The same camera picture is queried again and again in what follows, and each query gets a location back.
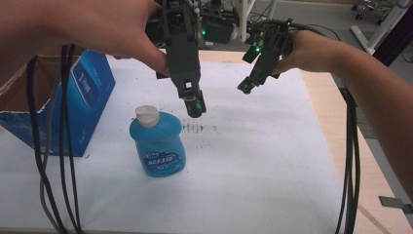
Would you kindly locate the grey metal bracket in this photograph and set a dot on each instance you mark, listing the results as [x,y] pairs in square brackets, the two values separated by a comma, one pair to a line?
[394,202]

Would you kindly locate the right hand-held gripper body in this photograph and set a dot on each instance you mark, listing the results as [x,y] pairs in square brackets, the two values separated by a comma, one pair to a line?
[269,48]

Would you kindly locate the white desk leg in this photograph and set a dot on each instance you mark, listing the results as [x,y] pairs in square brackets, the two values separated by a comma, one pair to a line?
[380,29]

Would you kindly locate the office chair base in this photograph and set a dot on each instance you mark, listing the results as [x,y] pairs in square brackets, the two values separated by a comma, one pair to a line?
[370,8]

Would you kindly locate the white table sheet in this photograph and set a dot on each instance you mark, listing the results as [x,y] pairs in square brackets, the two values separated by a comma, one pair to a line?
[243,162]

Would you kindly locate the person's right hand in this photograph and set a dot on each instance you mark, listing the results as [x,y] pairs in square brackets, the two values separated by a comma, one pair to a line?
[311,52]

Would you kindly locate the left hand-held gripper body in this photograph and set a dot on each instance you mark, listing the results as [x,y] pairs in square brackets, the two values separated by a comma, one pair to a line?
[183,55]

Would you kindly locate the blue bottle with white cap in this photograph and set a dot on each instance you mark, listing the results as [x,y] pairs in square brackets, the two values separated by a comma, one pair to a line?
[159,146]

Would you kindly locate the blue cardboard box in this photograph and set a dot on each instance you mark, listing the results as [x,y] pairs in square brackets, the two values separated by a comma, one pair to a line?
[87,94]

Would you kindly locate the person's left hand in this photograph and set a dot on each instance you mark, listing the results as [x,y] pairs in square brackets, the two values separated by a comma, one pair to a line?
[123,29]

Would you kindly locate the white metal stand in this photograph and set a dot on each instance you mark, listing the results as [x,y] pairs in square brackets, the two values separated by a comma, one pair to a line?
[248,16]

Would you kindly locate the black device with green light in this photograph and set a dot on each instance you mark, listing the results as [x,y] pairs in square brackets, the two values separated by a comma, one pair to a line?
[218,29]

